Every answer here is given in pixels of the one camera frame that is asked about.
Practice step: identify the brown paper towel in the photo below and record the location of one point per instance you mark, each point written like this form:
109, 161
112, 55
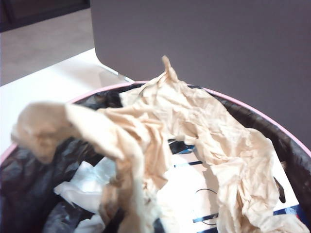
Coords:
116, 131

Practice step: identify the white ribbed pink-rimmed trash can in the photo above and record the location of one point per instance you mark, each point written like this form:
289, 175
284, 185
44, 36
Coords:
83, 95

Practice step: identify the black plastic trash bag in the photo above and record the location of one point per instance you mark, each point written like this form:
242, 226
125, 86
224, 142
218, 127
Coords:
24, 182

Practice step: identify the large crumpled brown paper sheet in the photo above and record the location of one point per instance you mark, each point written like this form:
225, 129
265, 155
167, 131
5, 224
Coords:
206, 116

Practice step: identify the white box with blue stripes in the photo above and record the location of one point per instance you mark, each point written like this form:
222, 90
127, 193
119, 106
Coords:
192, 191

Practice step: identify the crumpled white tissue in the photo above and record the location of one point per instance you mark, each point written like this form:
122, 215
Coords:
82, 187

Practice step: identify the grey desk partition panel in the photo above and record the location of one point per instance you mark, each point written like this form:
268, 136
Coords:
218, 36

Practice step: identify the dark wooden cabinet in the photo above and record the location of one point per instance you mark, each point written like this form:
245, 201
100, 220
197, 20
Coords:
36, 12

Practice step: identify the white partition support post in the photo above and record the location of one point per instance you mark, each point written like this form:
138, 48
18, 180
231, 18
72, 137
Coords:
124, 77

